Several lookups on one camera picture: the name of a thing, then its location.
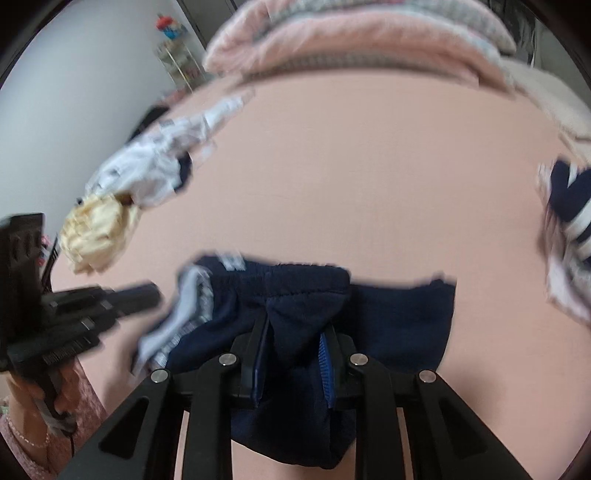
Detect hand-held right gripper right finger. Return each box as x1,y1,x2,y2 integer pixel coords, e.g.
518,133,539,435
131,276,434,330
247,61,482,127
318,331,534,480

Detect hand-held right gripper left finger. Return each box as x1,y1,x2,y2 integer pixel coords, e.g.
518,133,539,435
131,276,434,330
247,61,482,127
58,313,271,480

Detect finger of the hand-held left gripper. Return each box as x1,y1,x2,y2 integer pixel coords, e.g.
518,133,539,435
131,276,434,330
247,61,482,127
44,283,162,330
7,323,105,367

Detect navy blue shorts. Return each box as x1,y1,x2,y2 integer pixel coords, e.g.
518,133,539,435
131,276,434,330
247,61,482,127
131,251,459,470

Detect person's left forearm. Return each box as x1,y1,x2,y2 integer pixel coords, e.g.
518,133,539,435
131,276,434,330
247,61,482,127
0,408,63,478

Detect person's left hand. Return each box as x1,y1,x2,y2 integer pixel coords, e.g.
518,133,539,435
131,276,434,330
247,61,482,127
6,364,77,432

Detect pink fuzzy clothing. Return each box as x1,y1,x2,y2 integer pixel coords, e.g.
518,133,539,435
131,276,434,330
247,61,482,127
62,357,110,462

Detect pale yellow crumpled garment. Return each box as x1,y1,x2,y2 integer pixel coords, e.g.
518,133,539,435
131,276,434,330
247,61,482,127
59,193,140,276

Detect white crumpled garment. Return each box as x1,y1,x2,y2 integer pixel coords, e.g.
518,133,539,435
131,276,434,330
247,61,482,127
85,89,256,208

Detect black object beside bed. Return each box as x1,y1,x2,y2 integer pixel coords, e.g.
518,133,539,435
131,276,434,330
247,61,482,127
128,104,172,141

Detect pink bed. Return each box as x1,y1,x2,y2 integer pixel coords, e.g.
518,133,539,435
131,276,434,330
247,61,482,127
46,69,591,480

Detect folded white garment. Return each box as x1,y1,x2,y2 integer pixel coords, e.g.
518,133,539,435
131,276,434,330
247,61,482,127
544,256,591,326

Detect colourful toy figure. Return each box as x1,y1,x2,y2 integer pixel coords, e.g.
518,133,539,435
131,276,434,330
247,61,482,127
154,13,189,37

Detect folded navy white-striped garment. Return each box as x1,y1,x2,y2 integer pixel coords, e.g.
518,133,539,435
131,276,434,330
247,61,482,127
536,158,591,265

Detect pink quilt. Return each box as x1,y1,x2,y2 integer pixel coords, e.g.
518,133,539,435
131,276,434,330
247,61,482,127
203,0,520,95

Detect beige blanket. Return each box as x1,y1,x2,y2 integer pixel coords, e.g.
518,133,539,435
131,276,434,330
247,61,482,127
499,55,591,155

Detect white wire shelf rack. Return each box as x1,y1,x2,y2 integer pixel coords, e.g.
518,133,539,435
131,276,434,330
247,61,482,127
154,39,209,94

